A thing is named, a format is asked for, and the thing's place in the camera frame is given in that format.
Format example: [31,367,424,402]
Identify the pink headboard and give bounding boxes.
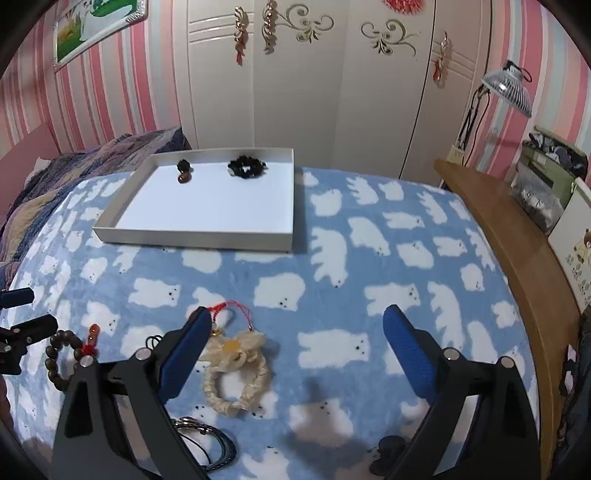
[0,124,63,217]

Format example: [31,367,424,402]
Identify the blue polar bear blanket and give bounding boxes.
[0,166,543,480]

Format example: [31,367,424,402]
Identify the cream fabric bracelet red string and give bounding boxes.
[187,301,278,416]

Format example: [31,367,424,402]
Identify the wooden bed footboard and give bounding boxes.
[434,158,583,480]

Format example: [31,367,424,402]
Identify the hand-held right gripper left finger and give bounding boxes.
[50,307,213,480]

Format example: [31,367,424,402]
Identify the green storage box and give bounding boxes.
[510,127,591,236]

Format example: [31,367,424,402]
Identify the dark clothing pile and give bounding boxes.
[556,309,591,480]

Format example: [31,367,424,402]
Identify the wooden bead bracelet red tassel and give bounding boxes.
[45,324,101,393]

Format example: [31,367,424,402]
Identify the metal grill lamp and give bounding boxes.
[459,60,534,167]

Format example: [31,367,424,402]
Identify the red paper decoration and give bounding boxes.
[385,0,423,17]

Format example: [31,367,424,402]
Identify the white cartoon bear board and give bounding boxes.
[547,178,591,308]

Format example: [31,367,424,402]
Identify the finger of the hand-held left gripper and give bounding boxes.
[0,288,35,309]
[0,316,57,374]

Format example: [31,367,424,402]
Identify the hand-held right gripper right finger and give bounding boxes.
[382,305,542,480]

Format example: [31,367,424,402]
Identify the framed wall poster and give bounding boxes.
[52,0,149,73]

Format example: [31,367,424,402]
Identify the black hair clip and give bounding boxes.
[369,435,407,476]

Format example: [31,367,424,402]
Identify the white ornate wardrobe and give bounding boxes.
[173,0,492,178]

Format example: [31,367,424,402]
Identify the white shallow tray box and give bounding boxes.
[93,147,296,253]

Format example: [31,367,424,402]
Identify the black cord bracelet metal clasp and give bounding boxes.
[173,416,238,472]

